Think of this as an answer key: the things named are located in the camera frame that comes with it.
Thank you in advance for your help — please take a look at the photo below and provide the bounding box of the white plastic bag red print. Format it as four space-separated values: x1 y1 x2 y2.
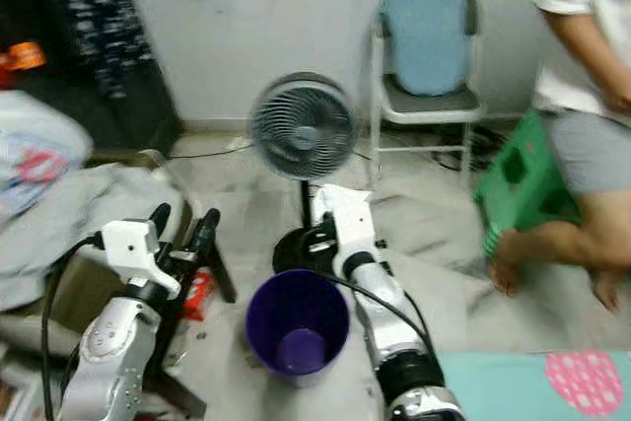
0 91 101 227

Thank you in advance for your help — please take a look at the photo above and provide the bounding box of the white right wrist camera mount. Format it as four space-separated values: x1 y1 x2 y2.
311 182 386 279

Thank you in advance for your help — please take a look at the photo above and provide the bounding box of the brown cardboard box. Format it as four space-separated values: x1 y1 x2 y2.
44 261 131 345

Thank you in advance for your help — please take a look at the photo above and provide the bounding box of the grey crumpled cloth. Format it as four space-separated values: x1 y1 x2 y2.
0 160 189 314

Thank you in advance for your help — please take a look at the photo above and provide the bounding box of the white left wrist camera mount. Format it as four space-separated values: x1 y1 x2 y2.
102 219 184 300

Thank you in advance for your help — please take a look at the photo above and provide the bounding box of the green plastic stool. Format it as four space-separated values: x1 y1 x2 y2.
473 110 589 260

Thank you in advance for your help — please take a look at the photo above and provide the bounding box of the teal heart patterned blanket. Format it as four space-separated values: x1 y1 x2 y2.
439 349 631 421

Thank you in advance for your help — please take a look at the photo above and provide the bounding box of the white metal chair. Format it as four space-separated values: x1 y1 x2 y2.
370 0 487 191

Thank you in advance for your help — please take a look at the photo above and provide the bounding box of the orange object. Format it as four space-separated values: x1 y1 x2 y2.
5 41 46 72

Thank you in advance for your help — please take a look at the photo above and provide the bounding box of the red object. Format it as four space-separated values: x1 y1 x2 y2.
0 54 23 89

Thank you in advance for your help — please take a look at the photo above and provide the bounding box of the red snack packet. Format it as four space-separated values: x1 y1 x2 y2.
185 271 220 322

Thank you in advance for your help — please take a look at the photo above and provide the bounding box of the grey standing fan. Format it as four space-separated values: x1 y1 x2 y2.
249 71 359 276

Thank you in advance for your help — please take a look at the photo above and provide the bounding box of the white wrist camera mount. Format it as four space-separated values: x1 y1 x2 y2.
102 219 184 300
311 182 386 279

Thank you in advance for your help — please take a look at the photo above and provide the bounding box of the black white patterned cloth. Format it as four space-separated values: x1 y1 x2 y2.
44 0 184 138

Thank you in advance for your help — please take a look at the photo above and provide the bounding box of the blue cloth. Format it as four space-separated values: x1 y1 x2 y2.
380 0 470 98

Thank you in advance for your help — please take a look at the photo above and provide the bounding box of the black fan power cord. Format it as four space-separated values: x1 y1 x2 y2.
170 141 257 160

